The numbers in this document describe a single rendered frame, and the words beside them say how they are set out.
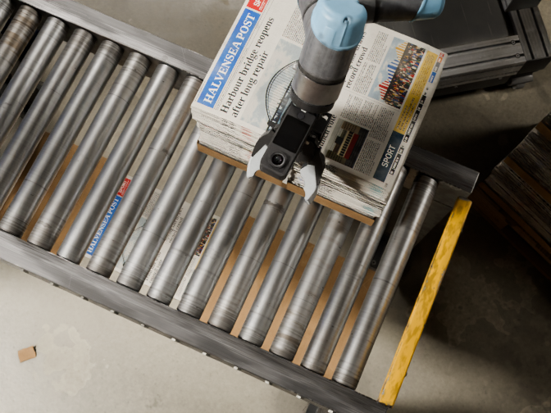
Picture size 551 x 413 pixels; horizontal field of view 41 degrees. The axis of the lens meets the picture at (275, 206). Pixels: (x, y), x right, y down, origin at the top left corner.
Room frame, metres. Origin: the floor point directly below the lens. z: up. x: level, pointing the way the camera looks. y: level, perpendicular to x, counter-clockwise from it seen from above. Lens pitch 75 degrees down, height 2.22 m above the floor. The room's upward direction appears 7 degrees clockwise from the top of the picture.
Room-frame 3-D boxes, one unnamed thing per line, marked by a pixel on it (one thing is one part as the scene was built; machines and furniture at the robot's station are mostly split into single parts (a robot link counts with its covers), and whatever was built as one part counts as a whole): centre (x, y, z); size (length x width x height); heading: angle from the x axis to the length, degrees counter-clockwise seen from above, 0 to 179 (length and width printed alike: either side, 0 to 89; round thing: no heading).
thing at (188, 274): (0.47, 0.35, 0.00); 0.37 x 0.28 x 0.01; 73
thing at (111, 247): (0.43, 0.26, 0.77); 0.47 x 0.05 x 0.05; 163
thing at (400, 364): (0.24, -0.31, 0.81); 0.43 x 0.03 x 0.02; 163
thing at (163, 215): (0.41, 0.20, 0.77); 0.47 x 0.05 x 0.05; 163
